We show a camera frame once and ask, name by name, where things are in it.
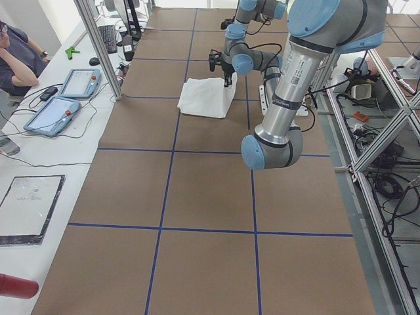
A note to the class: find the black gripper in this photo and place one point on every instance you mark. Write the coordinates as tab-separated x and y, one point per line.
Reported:
227	70

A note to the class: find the white long-sleeve printed shirt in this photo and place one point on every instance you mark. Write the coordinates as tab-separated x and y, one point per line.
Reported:
207	97

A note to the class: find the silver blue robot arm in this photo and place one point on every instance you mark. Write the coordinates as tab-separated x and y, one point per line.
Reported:
248	10
316	29

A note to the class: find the black keyboard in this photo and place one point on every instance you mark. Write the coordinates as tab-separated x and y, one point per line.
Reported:
108	35

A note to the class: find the black computer mouse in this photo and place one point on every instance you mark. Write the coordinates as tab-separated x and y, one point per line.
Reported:
94	61

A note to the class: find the upper blue teach pendant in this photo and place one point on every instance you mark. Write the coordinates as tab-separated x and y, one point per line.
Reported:
81	83

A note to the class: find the blue teach pendant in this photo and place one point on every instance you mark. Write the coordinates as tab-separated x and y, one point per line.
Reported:
53	116
81	83

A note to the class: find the green plastic object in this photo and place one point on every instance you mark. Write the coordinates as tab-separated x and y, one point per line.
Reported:
70	52

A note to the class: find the black power adapter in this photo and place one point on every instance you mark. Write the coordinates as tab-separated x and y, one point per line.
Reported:
51	91

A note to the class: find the lower blue teach pendant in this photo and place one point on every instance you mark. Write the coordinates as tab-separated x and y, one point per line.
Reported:
53	116

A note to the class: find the person in dark shirt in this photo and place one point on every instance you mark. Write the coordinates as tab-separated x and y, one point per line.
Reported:
22	61

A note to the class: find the foil sheet with black border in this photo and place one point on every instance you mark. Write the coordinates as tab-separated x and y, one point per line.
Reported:
27	208

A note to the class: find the red cylinder extinguisher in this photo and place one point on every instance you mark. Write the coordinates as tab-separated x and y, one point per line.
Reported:
16	287

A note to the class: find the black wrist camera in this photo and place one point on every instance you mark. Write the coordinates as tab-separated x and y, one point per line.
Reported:
224	24
215	59

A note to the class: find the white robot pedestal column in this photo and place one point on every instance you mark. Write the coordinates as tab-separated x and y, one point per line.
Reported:
287	80

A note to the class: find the aluminium frame post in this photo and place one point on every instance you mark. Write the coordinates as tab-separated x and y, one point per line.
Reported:
88	19

